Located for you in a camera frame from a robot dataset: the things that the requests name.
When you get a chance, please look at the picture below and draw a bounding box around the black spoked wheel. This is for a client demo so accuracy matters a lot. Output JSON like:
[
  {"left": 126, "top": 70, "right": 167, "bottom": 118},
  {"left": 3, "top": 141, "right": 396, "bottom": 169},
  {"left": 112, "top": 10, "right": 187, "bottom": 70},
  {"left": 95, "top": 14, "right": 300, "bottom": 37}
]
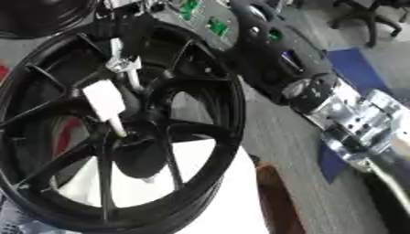
[{"left": 0, "top": 21, "right": 249, "bottom": 234}]

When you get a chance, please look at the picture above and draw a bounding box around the black office chair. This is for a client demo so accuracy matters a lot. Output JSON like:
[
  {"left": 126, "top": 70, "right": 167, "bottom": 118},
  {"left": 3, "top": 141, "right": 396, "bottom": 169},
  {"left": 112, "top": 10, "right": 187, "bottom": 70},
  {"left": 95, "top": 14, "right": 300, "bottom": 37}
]
[{"left": 328, "top": 0, "right": 410, "bottom": 48}]

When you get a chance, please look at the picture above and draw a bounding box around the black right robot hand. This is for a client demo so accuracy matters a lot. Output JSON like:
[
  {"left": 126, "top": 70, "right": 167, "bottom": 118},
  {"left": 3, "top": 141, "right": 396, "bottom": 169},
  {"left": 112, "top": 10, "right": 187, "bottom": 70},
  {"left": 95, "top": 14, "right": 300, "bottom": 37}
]
[{"left": 155, "top": 0, "right": 340, "bottom": 106}]

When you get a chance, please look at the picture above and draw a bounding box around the blue floor mat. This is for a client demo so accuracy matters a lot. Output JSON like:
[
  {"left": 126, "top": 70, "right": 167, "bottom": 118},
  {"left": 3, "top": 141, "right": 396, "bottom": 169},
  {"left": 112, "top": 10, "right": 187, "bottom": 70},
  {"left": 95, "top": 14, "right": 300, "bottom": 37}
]
[{"left": 315, "top": 48, "right": 397, "bottom": 185}]

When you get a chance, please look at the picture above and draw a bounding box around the black round tyre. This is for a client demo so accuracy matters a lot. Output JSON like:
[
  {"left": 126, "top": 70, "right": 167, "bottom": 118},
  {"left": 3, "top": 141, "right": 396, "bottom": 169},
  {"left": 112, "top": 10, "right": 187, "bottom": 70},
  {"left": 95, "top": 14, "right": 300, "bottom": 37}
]
[{"left": 0, "top": 0, "right": 102, "bottom": 39}]

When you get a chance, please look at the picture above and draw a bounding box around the red object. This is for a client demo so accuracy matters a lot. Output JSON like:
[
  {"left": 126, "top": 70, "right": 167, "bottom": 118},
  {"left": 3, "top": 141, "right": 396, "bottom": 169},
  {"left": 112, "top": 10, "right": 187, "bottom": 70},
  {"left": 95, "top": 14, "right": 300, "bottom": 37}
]
[{"left": 52, "top": 116, "right": 83, "bottom": 154}]

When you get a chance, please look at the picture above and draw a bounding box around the white pin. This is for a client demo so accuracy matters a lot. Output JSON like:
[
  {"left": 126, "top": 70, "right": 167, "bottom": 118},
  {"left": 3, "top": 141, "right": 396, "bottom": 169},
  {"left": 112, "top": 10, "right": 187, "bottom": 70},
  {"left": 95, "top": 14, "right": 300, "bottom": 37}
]
[
  {"left": 80, "top": 79, "right": 130, "bottom": 138},
  {"left": 103, "top": 37, "right": 146, "bottom": 92}
]

